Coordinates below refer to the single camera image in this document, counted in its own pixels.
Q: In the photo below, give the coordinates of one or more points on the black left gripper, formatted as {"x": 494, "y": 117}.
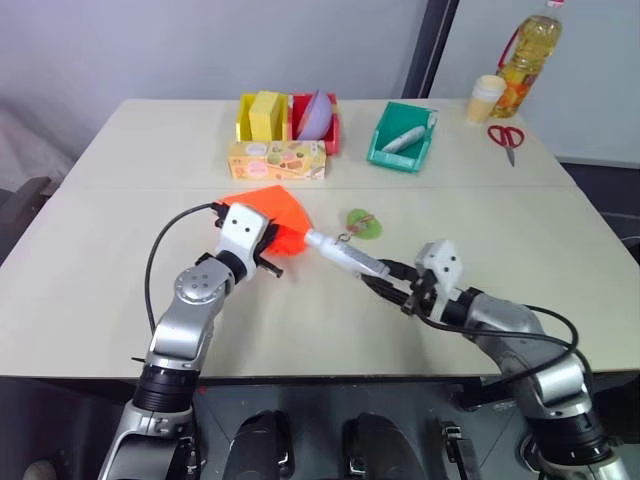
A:
{"x": 267, "y": 260}

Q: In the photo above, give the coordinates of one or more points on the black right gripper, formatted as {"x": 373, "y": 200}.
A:
{"x": 422, "y": 297}

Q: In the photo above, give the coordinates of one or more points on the orange pouch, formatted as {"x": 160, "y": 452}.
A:
{"x": 272, "y": 205}

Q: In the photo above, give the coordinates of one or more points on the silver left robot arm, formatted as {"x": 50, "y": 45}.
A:
{"x": 185, "y": 325}

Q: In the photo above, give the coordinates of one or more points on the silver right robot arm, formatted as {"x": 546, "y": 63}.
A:
{"x": 505, "y": 320}

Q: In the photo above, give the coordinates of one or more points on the white tube with grey cap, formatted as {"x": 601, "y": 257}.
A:
{"x": 402, "y": 141}

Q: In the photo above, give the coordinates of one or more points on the colourful printed snack box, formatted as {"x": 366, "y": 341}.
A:
{"x": 277, "y": 160}

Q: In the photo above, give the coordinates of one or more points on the yellow block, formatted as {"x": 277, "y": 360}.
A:
{"x": 265, "y": 115}

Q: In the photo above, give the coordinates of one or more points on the red plastic bin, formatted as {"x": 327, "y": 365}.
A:
{"x": 336, "y": 132}

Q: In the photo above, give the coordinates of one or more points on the yellow plastic bin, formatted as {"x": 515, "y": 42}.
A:
{"x": 243, "y": 117}

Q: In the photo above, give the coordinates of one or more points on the purple bowl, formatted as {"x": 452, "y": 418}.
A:
{"x": 315, "y": 117}

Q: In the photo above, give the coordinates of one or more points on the green plastic bin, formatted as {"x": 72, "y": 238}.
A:
{"x": 400, "y": 120}

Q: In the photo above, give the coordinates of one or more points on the red scissors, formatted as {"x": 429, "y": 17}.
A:
{"x": 506, "y": 137}

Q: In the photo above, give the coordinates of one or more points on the paper cup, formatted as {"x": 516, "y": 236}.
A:
{"x": 482, "y": 100}

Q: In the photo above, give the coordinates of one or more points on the dark rounded shape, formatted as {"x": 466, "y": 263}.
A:
{"x": 262, "y": 445}

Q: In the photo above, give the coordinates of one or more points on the cooking oil bottle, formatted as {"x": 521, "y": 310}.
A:
{"x": 527, "y": 55}

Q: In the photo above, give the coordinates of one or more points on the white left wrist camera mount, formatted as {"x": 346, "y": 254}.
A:
{"x": 240, "y": 232}

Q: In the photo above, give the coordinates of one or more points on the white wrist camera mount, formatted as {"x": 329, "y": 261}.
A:
{"x": 445, "y": 265}
{"x": 240, "y": 232}

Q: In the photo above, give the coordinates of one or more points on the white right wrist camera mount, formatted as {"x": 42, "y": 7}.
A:
{"x": 445, "y": 265}

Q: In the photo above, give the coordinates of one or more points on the dark vertical post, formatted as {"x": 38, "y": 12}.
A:
{"x": 430, "y": 45}

